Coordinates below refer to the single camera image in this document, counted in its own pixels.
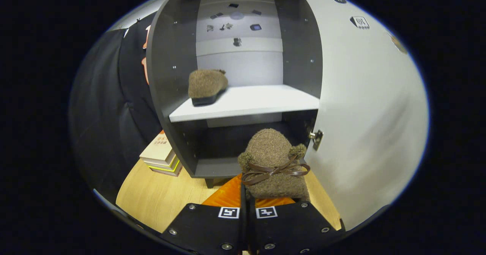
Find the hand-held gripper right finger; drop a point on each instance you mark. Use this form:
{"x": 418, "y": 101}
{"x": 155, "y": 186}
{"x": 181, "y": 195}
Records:
{"x": 288, "y": 228}

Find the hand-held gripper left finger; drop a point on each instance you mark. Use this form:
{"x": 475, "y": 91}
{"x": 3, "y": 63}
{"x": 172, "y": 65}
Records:
{"x": 212, "y": 228}

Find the brown fuzzy shoe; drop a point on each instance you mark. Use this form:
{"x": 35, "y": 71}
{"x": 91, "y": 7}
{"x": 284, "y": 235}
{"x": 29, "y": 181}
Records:
{"x": 271, "y": 148}
{"x": 207, "y": 84}

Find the beige shoe cabinet door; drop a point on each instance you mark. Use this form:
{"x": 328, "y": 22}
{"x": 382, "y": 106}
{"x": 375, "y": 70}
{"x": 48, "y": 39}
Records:
{"x": 372, "y": 114}

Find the dark grey shoe cabinet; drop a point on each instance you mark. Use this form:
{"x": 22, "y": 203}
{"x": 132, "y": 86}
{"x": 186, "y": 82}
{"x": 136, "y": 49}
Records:
{"x": 167, "y": 57}

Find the yellow edged book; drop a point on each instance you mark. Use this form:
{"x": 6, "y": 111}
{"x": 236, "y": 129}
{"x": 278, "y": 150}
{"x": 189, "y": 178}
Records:
{"x": 171, "y": 170}

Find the beige cover book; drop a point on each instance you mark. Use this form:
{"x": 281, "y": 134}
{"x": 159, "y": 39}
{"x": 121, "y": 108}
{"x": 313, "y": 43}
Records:
{"x": 159, "y": 146}

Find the black backdrop cloth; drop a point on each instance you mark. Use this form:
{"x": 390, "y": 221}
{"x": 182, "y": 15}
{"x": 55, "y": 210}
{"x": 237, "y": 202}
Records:
{"x": 106, "y": 114}

